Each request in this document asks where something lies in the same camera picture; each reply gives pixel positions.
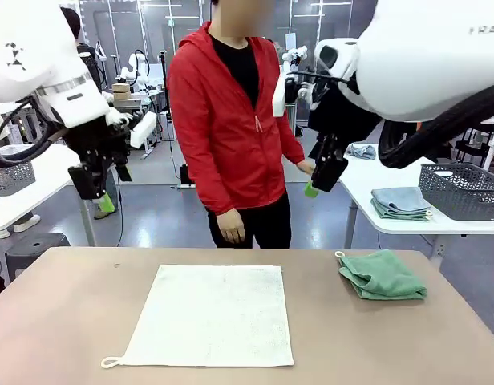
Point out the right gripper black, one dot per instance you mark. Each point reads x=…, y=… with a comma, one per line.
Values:
x=339, y=116

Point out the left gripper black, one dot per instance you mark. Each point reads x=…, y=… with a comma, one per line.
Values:
x=98, y=144

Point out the blue-gray towel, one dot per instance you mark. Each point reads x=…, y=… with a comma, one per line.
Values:
x=399, y=196
x=361, y=151

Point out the gray woven plastic basket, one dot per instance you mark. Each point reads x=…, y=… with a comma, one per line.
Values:
x=459, y=192
x=14, y=180

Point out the white terry towel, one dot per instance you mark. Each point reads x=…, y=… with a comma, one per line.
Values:
x=215, y=317

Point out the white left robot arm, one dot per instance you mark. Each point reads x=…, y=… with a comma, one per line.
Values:
x=30, y=52

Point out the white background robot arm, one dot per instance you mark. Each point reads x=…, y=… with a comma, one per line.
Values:
x=136, y=62
x=297, y=54

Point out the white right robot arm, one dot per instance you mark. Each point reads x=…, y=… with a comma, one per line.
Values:
x=423, y=60

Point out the person's left hand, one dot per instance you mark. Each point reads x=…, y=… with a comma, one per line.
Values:
x=306, y=167

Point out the person's right hand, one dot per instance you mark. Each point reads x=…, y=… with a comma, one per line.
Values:
x=231, y=226

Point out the white side table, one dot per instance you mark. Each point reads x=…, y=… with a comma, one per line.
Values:
x=391, y=228
x=38, y=192

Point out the gray work desk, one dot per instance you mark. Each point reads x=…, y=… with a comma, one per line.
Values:
x=130, y=103

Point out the black bag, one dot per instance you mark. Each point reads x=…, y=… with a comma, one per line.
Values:
x=184, y=174

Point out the cardboard box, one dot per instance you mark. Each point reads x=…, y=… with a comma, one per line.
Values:
x=122, y=95
x=120, y=87

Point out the white sneaker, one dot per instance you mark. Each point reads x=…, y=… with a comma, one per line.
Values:
x=0, y=233
x=27, y=223

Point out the clear plastic box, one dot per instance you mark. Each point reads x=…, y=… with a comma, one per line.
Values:
x=14, y=151

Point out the dark gray plastic stool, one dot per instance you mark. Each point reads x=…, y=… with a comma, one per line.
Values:
x=30, y=248

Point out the person in red jacket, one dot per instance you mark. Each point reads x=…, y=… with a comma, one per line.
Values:
x=215, y=120

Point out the black rolling cart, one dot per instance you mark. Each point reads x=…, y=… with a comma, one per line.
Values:
x=477, y=150

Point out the standing person with black hair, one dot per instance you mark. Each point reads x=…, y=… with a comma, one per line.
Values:
x=70, y=22

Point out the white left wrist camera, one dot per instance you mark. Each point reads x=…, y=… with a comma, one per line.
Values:
x=142, y=128

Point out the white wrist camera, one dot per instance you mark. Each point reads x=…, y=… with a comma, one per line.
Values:
x=142, y=128
x=279, y=98

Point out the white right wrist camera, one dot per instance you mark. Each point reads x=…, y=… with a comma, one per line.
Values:
x=279, y=98

